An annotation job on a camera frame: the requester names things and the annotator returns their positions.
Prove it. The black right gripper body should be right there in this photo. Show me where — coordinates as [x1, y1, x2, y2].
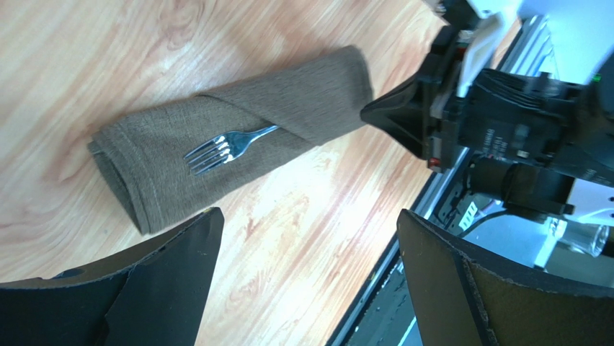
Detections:
[422, 26, 613, 216]

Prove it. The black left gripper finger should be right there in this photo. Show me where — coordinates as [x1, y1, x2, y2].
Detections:
[1, 208, 224, 345]
[360, 76, 426, 159]
[397, 210, 613, 345]

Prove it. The brown cloth napkin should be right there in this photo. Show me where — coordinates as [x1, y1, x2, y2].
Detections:
[88, 45, 373, 234]

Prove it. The silver fork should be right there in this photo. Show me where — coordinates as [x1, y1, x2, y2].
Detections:
[184, 125, 278, 176]

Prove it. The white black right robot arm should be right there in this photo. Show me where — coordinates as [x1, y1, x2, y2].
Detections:
[360, 1, 613, 345]

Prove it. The aluminium frame rail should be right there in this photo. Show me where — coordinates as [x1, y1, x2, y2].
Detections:
[327, 15, 559, 345]

